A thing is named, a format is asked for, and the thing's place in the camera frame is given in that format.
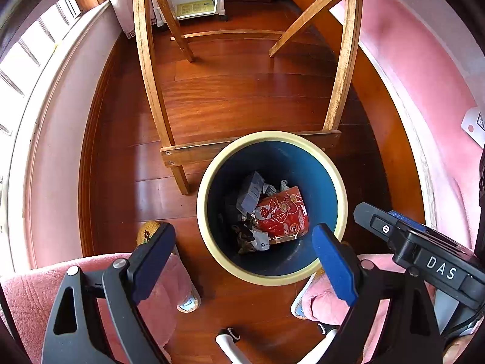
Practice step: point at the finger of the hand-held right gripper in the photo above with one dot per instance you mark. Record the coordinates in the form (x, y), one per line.
(379, 225)
(405, 220)

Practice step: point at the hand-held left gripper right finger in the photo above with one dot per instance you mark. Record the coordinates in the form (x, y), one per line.
(335, 265)

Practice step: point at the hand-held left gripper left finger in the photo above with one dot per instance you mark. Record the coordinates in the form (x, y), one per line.
(151, 269)

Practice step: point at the blue bin with cream rim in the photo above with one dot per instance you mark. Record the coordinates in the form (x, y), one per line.
(322, 182)

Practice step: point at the orange foil snack packet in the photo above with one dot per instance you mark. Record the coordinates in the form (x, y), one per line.
(282, 212)

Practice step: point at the person's right hand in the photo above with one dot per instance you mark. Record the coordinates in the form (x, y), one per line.
(454, 354)

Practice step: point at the yellow plush ornament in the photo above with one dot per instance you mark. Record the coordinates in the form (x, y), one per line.
(146, 231)

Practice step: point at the white blue slipper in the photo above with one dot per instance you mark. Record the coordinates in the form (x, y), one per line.
(189, 303)
(299, 307)

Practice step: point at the white paper card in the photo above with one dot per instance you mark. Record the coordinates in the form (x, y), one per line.
(475, 125)

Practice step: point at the pink bedsheet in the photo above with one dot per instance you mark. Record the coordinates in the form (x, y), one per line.
(416, 64)

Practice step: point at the yellow paper sheet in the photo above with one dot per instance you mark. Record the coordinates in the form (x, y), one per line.
(195, 8)

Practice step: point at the pale curtain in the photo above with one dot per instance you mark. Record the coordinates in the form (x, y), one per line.
(121, 3)

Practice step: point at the wooden table frame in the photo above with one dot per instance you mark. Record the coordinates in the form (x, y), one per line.
(146, 64)

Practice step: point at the window with frame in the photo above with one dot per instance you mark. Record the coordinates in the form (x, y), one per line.
(26, 57)

